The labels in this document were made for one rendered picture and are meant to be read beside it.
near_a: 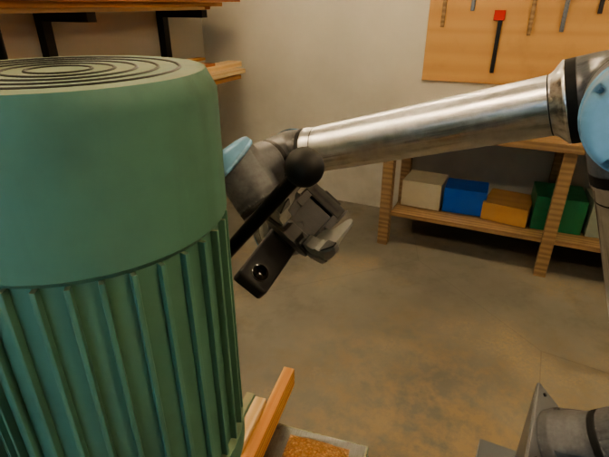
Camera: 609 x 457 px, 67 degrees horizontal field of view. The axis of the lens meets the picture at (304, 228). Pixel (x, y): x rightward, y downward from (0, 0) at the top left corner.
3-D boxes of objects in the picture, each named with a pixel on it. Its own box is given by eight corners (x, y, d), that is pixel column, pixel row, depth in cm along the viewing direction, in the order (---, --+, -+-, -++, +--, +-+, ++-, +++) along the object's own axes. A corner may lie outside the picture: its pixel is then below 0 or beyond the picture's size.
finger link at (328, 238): (362, 212, 50) (326, 206, 59) (326, 252, 49) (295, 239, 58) (378, 231, 52) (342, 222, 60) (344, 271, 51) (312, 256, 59)
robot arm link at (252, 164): (234, 151, 89) (270, 205, 90) (193, 169, 80) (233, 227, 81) (263, 125, 83) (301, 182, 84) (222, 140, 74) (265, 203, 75)
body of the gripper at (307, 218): (308, 171, 59) (294, 186, 71) (264, 220, 58) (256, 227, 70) (351, 212, 60) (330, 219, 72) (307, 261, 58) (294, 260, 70)
